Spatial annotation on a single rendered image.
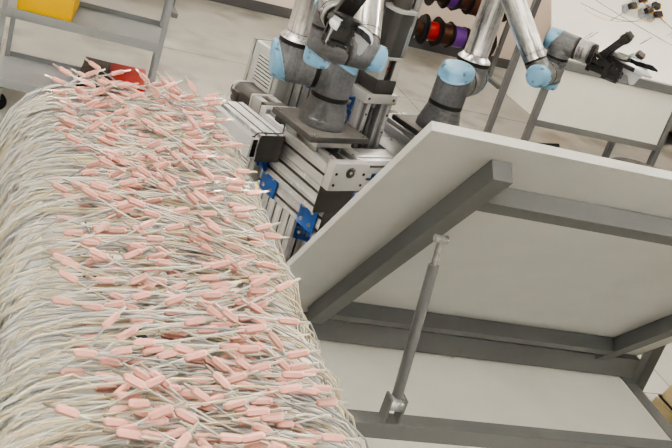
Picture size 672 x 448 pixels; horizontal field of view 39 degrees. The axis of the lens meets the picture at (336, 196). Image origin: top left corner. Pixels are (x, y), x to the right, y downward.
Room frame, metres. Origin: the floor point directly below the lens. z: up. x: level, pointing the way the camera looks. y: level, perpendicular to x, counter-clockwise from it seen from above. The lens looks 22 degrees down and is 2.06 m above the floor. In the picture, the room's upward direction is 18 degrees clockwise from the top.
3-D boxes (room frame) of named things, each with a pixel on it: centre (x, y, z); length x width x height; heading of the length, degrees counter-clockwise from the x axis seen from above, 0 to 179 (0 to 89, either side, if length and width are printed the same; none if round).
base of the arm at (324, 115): (2.79, 0.11, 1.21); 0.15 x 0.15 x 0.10
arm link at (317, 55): (2.51, 0.15, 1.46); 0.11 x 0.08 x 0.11; 107
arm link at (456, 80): (3.13, -0.26, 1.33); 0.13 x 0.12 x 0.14; 158
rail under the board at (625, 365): (2.33, -0.43, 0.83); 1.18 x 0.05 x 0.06; 111
